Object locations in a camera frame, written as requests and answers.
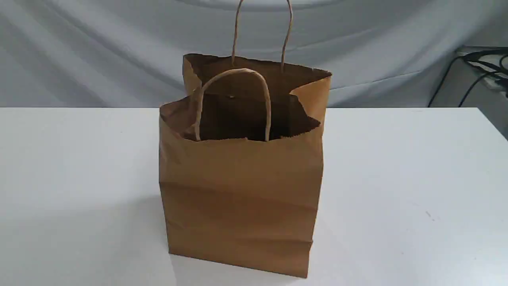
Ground black cables at right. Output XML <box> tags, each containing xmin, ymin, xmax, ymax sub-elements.
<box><xmin>428</xmin><ymin>47</ymin><xmax>508</xmax><ymax>107</ymax></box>

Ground brown paper bag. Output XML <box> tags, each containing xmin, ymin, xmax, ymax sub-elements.
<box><xmin>158</xmin><ymin>1</ymin><xmax>332</xmax><ymax>278</ymax></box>

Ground grey backdrop cloth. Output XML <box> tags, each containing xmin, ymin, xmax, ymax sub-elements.
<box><xmin>0</xmin><ymin>0</ymin><xmax>507</xmax><ymax>108</ymax></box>

